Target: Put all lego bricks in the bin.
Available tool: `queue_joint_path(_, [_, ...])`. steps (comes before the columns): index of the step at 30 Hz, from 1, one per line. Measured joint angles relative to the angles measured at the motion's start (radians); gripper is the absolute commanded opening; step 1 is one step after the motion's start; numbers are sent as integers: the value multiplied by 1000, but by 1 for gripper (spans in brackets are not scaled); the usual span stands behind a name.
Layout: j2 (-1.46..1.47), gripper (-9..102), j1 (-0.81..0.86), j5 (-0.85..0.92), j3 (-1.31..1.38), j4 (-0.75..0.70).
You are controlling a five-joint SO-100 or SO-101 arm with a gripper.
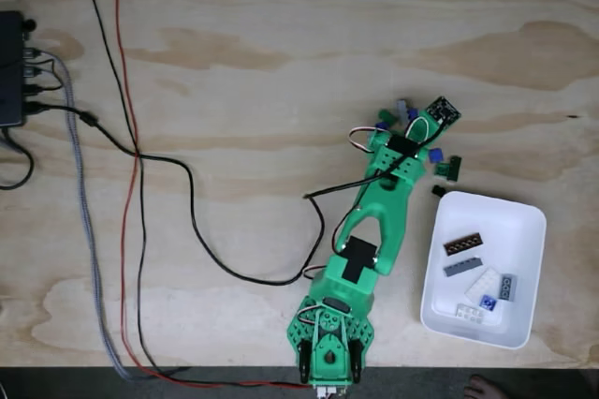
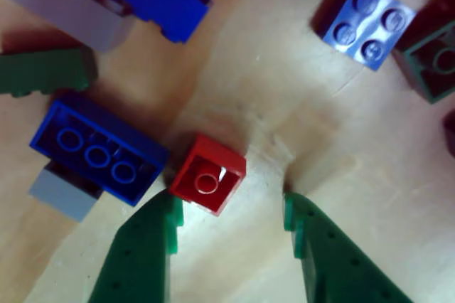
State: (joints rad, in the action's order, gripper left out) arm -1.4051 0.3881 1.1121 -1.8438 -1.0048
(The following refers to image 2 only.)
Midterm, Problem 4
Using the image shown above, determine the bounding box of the blue two-by-three lego brick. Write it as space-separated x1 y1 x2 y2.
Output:
28 98 171 208

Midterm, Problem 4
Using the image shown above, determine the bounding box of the blue square lego brick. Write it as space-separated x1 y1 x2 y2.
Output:
311 0 417 72

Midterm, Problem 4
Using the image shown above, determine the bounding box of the green square lego brick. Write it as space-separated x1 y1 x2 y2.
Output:
392 20 455 105

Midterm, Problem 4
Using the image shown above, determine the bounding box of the small black lego brick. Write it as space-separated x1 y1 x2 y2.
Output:
442 109 455 158

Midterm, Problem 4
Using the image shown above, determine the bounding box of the red square lego brick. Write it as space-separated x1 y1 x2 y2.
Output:
169 133 247 218

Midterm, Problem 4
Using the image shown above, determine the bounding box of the green oblong lego brick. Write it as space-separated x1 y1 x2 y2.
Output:
0 46 99 100

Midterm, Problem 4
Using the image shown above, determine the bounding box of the small grey lego brick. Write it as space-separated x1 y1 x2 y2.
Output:
28 162 104 224

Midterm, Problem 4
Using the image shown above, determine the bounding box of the grey long lego brick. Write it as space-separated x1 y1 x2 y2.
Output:
0 0 138 53

